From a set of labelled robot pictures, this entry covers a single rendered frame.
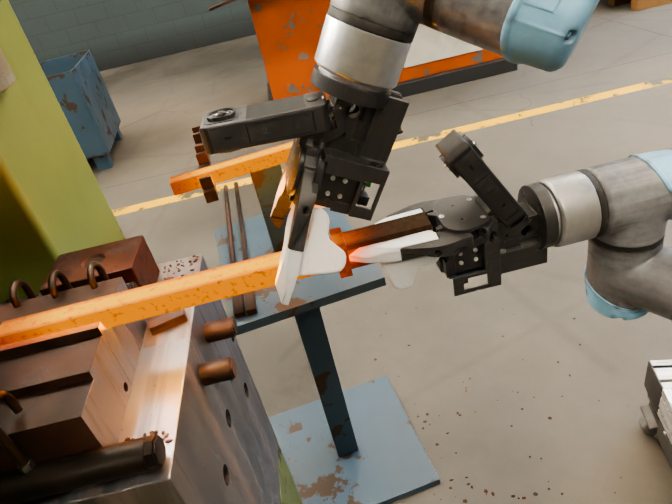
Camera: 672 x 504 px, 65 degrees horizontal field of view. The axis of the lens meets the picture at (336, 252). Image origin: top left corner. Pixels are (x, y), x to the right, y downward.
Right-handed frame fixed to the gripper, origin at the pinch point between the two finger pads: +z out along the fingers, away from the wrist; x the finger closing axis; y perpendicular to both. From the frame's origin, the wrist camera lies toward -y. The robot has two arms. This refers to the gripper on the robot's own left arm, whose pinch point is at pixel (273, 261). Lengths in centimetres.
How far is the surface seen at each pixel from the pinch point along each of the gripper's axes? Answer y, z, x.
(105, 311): -15.3, 8.7, -1.5
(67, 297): -20.5, 13.5, 5.8
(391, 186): 90, 66, 205
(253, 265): -1.9, 0.9, 0.0
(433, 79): 143, 27, 342
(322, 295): 17.1, 25.2, 32.2
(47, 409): -17.9, 13.4, -10.5
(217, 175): -6.0, 8.0, 36.5
